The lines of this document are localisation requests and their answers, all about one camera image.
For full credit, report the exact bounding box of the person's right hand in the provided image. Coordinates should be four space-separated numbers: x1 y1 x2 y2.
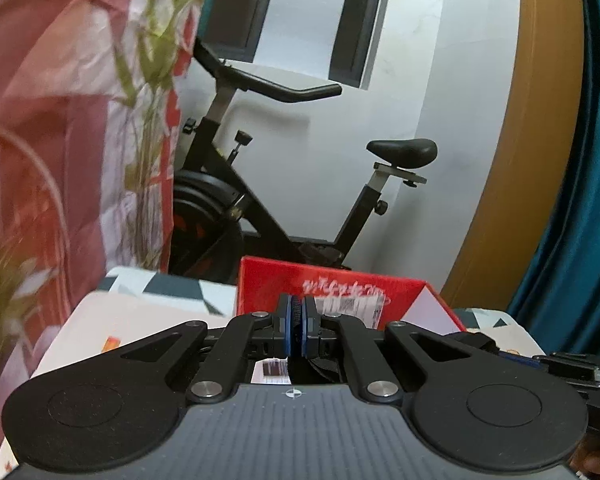
570 434 600 478

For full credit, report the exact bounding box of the red strawberry cardboard box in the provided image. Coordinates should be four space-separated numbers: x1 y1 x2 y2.
235 257 465 335

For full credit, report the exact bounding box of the teal blue curtain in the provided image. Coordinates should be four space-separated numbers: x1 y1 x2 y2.
508 0 600 356

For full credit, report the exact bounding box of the black exercise bike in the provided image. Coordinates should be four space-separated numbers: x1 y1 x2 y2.
168 41 438 284

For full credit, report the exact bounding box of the dark framed window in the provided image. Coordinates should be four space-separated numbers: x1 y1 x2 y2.
198 0 387 88

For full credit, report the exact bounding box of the red floral backdrop cloth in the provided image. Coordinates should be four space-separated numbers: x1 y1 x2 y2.
0 0 204 446

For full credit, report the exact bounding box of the brown wooden door frame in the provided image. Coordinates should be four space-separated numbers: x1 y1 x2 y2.
441 0 584 310

